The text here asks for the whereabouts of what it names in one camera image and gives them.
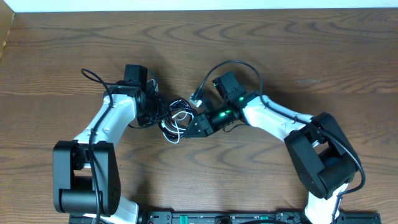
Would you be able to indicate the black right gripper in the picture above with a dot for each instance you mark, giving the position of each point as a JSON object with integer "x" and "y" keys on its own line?
{"x": 203, "y": 121}

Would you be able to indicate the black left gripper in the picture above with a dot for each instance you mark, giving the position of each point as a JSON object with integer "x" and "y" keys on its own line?
{"x": 164, "y": 112}

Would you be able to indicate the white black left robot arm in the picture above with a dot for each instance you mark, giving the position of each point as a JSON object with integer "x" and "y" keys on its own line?
{"x": 86, "y": 181}

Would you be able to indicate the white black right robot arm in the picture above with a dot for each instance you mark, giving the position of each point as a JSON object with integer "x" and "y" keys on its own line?
{"x": 324, "y": 160}

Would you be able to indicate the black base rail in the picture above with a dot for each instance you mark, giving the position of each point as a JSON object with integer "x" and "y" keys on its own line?
{"x": 274, "y": 217}

